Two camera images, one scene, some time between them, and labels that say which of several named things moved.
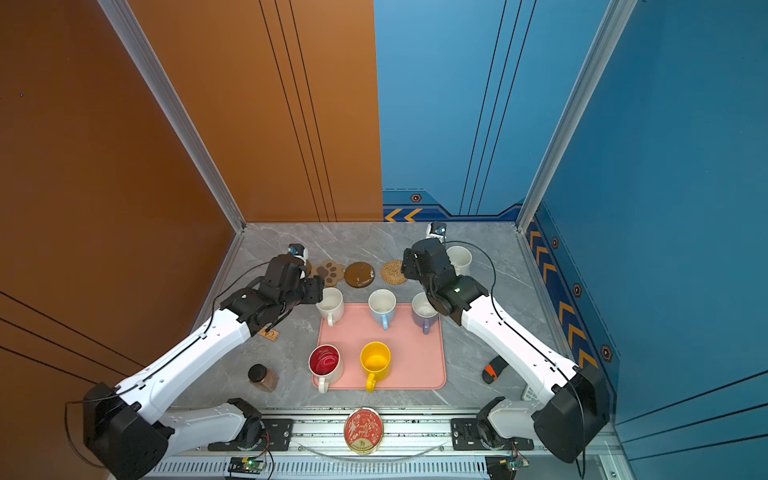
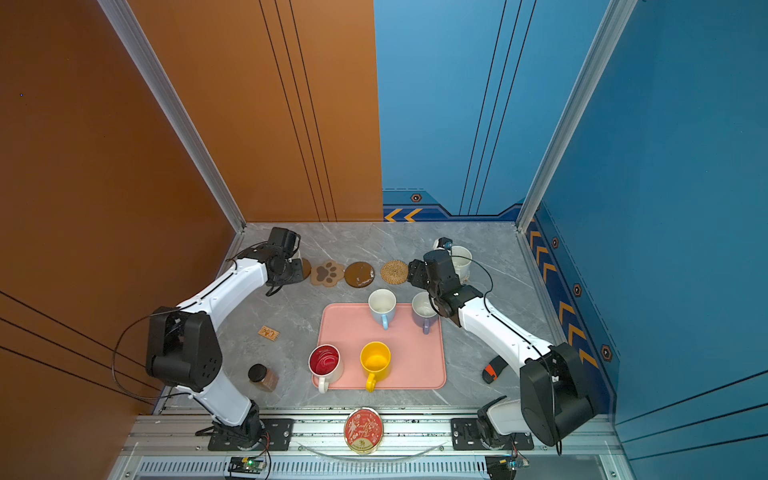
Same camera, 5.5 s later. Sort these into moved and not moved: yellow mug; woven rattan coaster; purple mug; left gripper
Moved: left gripper
Not moved: yellow mug; purple mug; woven rattan coaster
